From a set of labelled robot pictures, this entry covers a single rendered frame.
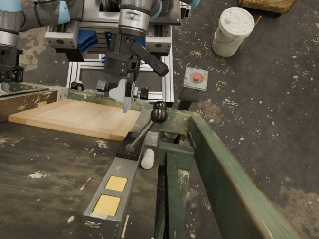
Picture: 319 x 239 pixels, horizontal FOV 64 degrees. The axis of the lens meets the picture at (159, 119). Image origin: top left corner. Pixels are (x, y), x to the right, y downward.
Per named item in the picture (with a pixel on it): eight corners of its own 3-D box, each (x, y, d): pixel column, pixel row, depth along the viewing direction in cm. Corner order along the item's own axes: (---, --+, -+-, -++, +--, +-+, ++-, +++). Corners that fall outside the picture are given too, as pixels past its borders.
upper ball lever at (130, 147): (134, 155, 60) (170, 113, 58) (132, 160, 56) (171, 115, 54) (121, 145, 60) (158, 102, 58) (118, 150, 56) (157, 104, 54)
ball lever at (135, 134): (138, 141, 72) (169, 105, 70) (137, 145, 68) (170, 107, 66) (128, 133, 72) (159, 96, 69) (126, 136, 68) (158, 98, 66)
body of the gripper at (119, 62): (109, 74, 71) (115, 30, 68) (139, 80, 71) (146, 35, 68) (102, 75, 63) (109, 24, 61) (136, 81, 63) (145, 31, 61)
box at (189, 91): (201, 86, 150) (208, 70, 133) (198, 104, 145) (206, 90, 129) (181, 82, 149) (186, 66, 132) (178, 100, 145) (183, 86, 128)
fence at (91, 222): (151, 117, 127) (153, 109, 126) (116, 248, 33) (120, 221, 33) (141, 115, 127) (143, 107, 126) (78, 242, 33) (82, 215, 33)
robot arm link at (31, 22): (44, 29, 100) (38, 25, 89) (14, 34, 98) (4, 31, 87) (38, 8, 97) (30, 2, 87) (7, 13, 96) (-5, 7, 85)
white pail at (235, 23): (238, 34, 257) (259, -2, 213) (241, 60, 247) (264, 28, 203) (208, 33, 255) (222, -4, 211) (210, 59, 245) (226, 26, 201)
